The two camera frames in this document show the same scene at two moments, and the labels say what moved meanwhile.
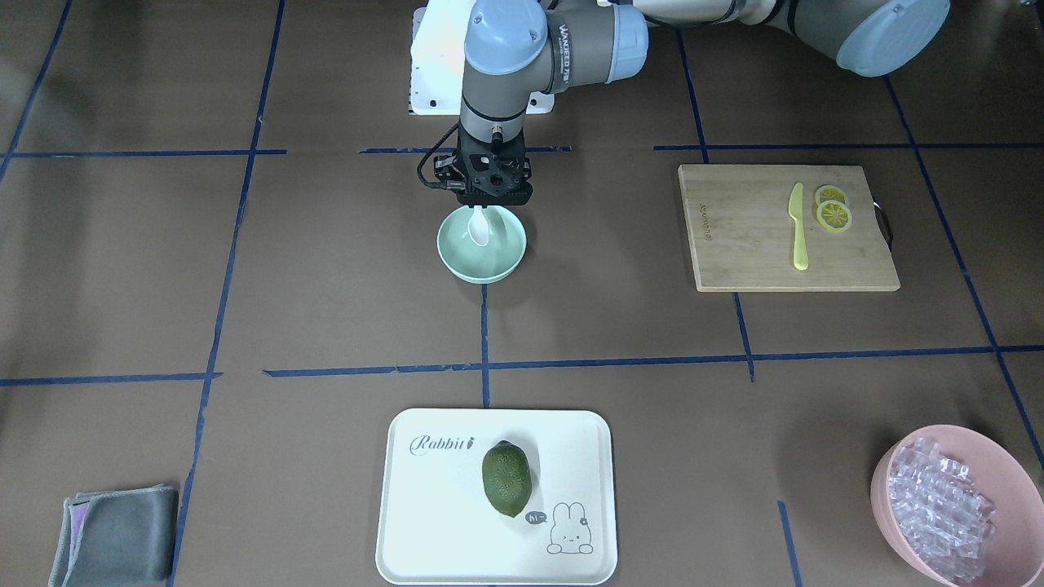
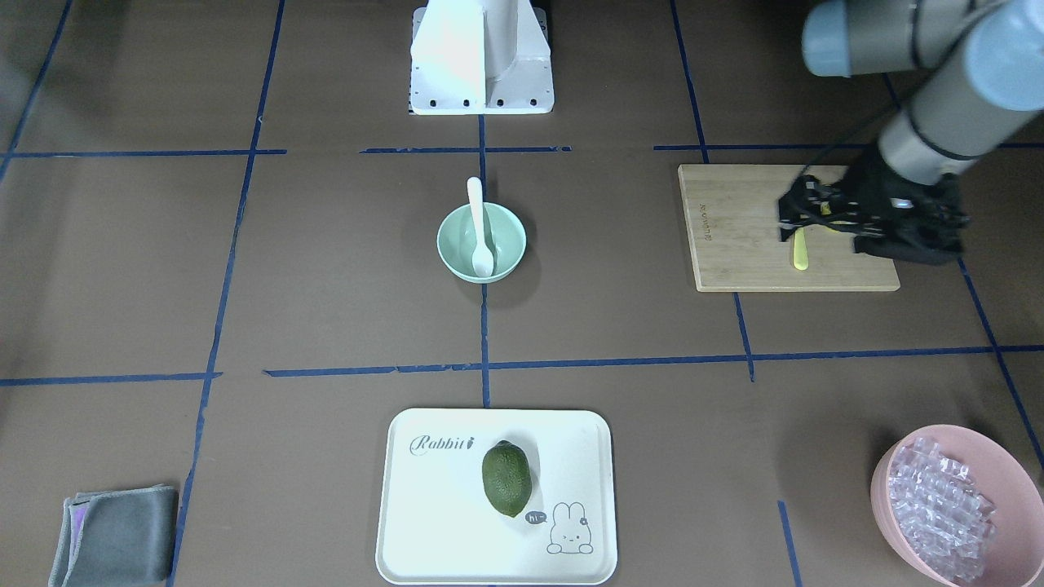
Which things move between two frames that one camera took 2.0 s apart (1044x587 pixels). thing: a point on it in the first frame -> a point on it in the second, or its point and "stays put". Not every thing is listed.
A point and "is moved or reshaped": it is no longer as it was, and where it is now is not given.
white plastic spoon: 478,227 is moved or reshaped
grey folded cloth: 123,537 stays put
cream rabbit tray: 436,523 stays put
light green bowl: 481,264 stays put
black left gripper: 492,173 -> 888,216
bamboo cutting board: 742,235 stays put
